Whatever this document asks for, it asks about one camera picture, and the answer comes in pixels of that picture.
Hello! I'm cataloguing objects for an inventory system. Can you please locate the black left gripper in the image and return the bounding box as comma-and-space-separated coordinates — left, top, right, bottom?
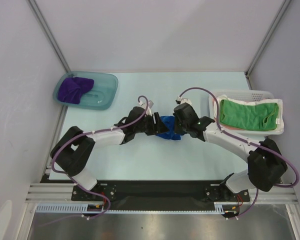
133, 112, 169, 136

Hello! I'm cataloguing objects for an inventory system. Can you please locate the blue towel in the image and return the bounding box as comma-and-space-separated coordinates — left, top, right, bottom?
156, 115, 182, 141

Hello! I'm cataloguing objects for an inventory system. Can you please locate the green microfibre towel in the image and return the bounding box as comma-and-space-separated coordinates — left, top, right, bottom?
219, 99, 280, 132

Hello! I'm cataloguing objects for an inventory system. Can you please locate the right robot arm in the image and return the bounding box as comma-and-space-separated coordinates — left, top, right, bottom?
173, 103, 288, 201

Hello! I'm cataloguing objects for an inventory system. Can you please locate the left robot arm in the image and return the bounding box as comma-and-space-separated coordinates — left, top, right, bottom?
50, 106, 169, 200

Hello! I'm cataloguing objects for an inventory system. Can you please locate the white plastic basket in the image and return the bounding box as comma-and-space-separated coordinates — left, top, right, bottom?
209, 89, 284, 137

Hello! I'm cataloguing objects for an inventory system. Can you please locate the white towel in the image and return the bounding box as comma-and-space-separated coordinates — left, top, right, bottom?
212, 94, 284, 133

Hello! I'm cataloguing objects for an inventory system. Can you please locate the purple towel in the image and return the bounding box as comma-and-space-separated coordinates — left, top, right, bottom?
57, 77, 95, 105

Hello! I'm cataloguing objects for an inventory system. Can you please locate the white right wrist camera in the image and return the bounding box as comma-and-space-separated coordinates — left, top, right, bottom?
175, 96, 192, 106

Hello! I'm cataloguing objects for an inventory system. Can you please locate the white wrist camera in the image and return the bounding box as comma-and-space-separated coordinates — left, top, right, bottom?
175, 96, 192, 106
145, 100, 154, 116

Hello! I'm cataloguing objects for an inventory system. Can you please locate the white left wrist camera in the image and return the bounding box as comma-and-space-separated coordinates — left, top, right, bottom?
145, 100, 154, 116

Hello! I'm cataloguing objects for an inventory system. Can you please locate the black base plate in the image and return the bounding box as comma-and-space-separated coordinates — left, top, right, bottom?
70, 180, 257, 212

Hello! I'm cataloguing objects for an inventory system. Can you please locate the aluminium frame rail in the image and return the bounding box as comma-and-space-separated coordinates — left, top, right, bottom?
26, 183, 299, 205

